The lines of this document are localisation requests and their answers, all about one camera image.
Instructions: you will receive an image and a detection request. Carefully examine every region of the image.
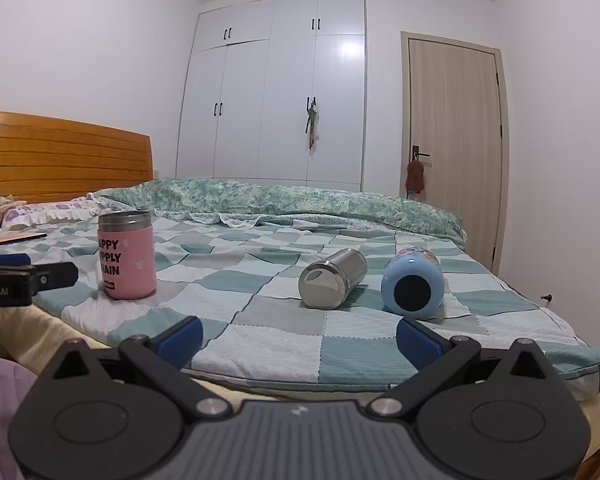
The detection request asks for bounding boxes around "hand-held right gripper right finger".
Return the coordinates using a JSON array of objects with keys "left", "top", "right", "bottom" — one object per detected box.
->
[{"left": 370, "top": 317, "right": 561, "bottom": 417}]

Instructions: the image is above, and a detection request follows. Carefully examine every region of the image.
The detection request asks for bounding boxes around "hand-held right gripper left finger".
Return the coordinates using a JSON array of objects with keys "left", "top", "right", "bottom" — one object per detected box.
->
[{"left": 39, "top": 316, "right": 232, "bottom": 418}]

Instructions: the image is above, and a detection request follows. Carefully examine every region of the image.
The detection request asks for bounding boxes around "light blue bottle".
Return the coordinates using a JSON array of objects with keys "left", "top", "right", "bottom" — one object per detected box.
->
[{"left": 380, "top": 246, "right": 447, "bottom": 319}]

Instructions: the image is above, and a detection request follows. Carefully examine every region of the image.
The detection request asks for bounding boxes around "stainless steel cup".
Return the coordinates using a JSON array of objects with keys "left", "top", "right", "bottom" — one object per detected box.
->
[{"left": 298, "top": 247, "right": 369, "bottom": 311}]

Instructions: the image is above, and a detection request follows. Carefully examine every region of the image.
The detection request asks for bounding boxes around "pink cup with steel rim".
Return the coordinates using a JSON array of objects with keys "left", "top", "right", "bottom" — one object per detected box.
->
[{"left": 96, "top": 210, "right": 157, "bottom": 301}]

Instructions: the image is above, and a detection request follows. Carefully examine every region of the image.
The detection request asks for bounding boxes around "flat red and black phone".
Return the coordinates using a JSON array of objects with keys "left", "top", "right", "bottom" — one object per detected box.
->
[{"left": 0, "top": 231, "right": 48, "bottom": 247}]

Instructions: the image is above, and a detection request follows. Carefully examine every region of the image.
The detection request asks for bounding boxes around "yellow bed sheet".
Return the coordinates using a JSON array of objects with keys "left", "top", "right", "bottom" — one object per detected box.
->
[{"left": 0, "top": 304, "right": 600, "bottom": 480}]

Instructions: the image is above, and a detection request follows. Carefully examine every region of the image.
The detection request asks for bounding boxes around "purple floral pillow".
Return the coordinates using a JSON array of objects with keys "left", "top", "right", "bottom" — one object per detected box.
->
[{"left": 0, "top": 197, "right": 112, "bottom": 234}]

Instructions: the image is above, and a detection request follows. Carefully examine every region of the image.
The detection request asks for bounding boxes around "green checkered blanket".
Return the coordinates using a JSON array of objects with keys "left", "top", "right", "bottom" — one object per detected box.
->
[{"left": 0, "top": 210, "right": 600, "bottom": 395}]

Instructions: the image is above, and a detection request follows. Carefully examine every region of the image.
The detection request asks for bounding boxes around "wooden headboard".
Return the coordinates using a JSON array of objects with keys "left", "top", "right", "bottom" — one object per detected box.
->
[{"left": 0, "top": 110, "right": 154, "bottom": 205}]

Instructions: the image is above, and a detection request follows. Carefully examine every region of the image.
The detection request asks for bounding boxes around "purple cloth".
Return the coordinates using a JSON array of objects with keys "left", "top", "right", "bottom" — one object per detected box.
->
[{"left": 0, "top": 354, "right": 42, "bottom": 480}]

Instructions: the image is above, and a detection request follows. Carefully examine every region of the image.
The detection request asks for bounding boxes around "brown hanging pouch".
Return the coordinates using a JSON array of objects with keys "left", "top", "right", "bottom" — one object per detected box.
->
[{"left": 406, "top": 159, "right": 426, "bottom": 201}]

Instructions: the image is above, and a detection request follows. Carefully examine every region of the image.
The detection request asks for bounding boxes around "green floral quilt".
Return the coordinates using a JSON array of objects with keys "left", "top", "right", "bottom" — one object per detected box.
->
[{"left": 87, "top": 177, "right": 468, "bottom": 247}]

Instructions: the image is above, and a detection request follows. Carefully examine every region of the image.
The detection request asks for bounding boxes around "light wooden door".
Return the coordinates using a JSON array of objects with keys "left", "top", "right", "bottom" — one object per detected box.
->
[{"left": 400, "top": 31, "right": 510, "bottom": 275}]

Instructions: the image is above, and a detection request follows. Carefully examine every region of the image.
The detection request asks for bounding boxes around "green hanging ornament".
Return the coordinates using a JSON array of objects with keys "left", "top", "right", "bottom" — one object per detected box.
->
[{"left": 302, "top": 101, "right": 324, "bottom": 150}]

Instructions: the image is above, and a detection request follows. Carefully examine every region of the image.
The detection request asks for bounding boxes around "white wardrobe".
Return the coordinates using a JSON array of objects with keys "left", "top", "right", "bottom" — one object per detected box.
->
[{"left": 175, "top": 0, "right": 367, "bottom": 192}]

